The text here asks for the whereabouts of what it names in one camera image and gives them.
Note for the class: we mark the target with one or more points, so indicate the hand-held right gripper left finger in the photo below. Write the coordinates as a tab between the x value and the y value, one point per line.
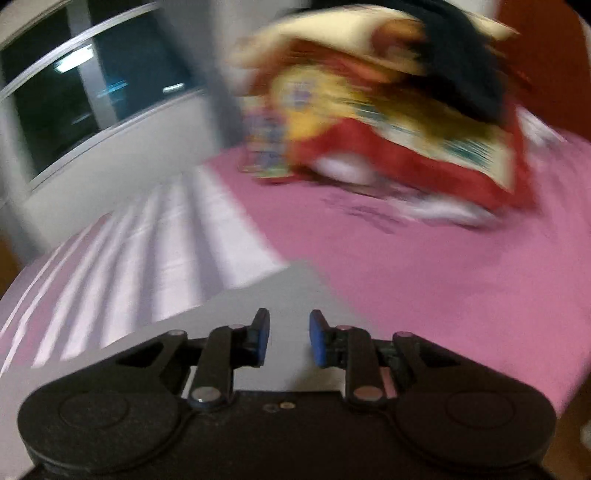
261	338

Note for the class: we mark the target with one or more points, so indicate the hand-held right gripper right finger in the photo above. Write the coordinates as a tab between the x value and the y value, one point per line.
317	340

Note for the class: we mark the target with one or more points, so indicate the grey pants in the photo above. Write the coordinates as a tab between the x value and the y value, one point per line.
286	288

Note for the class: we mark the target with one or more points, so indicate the striped bed sheet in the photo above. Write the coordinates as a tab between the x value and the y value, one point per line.
415	277

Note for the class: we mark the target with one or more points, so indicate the colourful patterned blanket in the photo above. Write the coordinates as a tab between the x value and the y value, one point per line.
369	138

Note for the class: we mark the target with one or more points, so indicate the grey curtain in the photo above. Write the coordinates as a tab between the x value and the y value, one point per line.
217	69

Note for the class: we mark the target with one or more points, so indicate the cream printed blanket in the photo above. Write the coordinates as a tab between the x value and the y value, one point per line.
323	32

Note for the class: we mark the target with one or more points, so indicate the sliding glass window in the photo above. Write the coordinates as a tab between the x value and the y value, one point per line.
69	92

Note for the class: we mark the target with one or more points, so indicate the dark cloth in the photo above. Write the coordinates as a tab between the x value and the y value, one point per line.
466	64

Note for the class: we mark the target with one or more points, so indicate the red and white headboard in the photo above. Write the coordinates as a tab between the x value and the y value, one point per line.
547	55

